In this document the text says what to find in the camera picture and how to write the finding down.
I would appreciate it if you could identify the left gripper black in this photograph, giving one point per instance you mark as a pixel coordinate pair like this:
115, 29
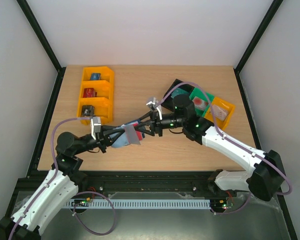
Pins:
102, 139

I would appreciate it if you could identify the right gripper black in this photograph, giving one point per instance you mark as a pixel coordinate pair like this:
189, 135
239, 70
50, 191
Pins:
157, 124

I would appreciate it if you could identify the blue leather card holder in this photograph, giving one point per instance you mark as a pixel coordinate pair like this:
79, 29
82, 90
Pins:
124, 136

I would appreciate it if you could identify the red credit card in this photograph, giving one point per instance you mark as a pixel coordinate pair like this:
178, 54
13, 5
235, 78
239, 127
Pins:
140, 135

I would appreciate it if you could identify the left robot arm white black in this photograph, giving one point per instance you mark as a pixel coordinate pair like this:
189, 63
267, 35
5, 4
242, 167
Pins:
63, 181

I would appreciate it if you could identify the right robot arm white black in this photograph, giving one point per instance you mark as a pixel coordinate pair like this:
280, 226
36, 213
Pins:
261, 174

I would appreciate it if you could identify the dark card in yellow bin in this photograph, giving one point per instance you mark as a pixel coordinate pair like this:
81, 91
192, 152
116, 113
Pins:
87, 111

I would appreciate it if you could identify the red card in yellow bin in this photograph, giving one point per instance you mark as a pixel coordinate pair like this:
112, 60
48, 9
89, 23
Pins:
89, 93

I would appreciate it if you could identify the red card in green bin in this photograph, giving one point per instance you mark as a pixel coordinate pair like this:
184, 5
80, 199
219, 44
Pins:
200, 103

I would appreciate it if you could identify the blue card in yellow bin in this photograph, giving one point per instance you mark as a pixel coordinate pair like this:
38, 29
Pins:
95, 76

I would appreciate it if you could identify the pale card in yellow bin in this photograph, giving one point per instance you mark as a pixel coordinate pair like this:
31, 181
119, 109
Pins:
219, 112

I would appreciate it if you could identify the black bin right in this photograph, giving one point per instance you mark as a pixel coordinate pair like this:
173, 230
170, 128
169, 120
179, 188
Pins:
185, 89

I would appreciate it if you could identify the yellow bin near left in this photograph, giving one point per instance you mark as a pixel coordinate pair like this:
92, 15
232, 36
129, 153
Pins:
103, 108

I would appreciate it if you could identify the yellow bin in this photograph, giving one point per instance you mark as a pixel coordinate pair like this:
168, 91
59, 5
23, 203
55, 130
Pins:
105, 73
102, 88
103, 108
226, 105

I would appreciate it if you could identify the yellow bin middle left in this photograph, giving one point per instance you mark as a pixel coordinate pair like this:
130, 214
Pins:
102, 88

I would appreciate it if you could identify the green bin right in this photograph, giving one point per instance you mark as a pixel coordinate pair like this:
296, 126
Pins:
197, 92

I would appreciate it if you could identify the yellow bin far left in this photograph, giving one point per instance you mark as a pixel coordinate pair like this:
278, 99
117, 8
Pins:
105, 73

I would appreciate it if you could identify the yellow bin right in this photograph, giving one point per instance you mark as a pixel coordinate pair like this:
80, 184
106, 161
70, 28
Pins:
226, 105

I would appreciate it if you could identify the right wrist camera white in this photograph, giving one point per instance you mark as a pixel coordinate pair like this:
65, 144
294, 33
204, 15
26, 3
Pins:
153, 104

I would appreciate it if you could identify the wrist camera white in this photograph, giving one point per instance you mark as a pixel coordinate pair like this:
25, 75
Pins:
95, 126
153, 104

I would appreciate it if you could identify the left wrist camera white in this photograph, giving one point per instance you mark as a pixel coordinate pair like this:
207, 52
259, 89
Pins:
95, 126

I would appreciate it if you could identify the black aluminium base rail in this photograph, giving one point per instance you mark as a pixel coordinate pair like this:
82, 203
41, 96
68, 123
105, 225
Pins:
195, 183

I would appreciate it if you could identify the slotted grey cable duct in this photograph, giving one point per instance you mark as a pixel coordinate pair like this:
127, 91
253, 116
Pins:
147, 204

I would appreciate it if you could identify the left black frame post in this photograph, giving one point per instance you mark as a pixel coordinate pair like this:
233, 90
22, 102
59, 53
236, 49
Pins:
32, 20

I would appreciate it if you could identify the black frame post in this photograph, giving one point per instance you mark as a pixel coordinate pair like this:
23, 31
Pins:
32, 20
266, 20

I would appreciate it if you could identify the right black frame post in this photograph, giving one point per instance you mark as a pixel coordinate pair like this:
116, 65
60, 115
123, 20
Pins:
266, 20

